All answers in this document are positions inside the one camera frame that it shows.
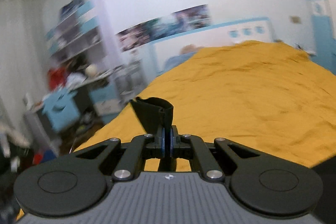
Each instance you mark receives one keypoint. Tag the blue smiley chair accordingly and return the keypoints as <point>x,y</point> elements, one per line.
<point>61,110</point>

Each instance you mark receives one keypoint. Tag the yellow bedspread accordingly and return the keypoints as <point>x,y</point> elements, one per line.
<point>268,97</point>

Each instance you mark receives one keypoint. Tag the beige round ball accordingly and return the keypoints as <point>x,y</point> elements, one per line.
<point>91,70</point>

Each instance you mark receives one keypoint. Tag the blue pillow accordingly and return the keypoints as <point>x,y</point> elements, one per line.
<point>174,61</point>

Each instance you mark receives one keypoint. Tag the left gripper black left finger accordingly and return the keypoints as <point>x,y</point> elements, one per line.
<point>126,161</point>

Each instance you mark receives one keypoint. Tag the cluttered desk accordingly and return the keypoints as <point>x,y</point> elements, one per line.
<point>97,95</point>

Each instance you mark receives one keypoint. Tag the black pants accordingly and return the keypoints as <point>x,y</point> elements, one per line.
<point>153,114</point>

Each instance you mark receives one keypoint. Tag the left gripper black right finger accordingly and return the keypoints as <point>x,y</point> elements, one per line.
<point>212,161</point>

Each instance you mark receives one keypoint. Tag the white and blue bookshelf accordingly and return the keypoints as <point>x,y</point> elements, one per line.
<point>77,34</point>

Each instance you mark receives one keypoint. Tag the white blue headboard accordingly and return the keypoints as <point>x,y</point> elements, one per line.
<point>217,35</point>

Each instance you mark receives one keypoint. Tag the red bag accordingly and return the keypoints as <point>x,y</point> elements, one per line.
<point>57,77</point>

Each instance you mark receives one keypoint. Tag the blue door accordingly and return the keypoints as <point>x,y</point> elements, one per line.
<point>319,11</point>

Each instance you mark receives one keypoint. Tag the long wall poster strip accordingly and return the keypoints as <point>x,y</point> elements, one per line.
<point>162,27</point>

